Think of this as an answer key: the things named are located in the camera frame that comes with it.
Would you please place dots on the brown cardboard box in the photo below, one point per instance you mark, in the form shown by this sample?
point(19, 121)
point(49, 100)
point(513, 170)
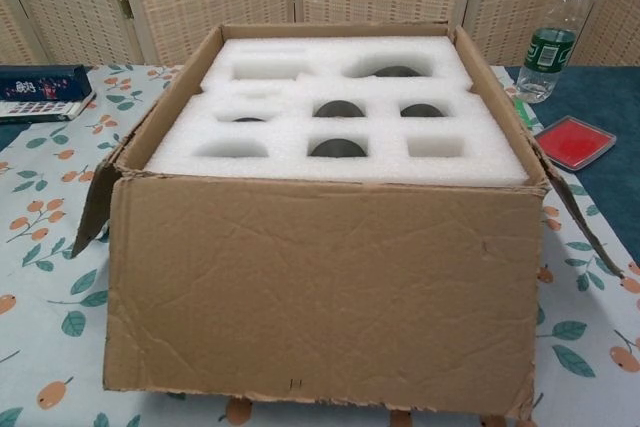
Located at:
point(320, 287)

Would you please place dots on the dark blue rectangular box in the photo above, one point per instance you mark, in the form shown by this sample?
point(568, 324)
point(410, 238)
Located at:
point(42, 83)

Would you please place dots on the black tea cup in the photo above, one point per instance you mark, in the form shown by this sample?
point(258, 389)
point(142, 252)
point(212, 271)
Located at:
point(337, 148)
point(340, 110)
point(421, 111)

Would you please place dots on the white foam insert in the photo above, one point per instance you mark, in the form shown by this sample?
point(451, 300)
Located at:
point(390, 127)

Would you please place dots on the green paper packet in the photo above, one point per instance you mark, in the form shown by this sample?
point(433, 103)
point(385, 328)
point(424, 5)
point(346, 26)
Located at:
point(522, 111)

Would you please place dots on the red ink pad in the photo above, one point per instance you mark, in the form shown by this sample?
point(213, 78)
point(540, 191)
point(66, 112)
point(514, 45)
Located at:
point(575, 143)

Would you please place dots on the clear plastic water bottle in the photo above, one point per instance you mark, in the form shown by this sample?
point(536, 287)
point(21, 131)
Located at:
point(547, 54)

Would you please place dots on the floral patterned tablecloth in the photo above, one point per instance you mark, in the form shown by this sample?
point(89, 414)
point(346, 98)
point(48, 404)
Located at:
point(50, 272)

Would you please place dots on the white watercolour paint palette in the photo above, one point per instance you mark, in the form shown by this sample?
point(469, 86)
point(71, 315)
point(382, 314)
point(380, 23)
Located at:
point(40, 109)

